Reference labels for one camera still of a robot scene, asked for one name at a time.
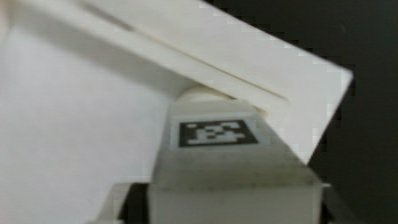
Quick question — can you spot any white square tabletop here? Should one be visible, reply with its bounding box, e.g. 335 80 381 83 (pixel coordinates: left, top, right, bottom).
0 0 354 224

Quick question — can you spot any white leg with tag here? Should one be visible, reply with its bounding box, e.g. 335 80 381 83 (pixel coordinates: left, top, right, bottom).
148 86 324 224

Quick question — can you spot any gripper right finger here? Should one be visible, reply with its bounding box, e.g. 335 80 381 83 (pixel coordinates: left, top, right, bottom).
321 184 351 224

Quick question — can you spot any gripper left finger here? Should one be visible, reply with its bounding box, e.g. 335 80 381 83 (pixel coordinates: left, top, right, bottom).
88 182 150 224

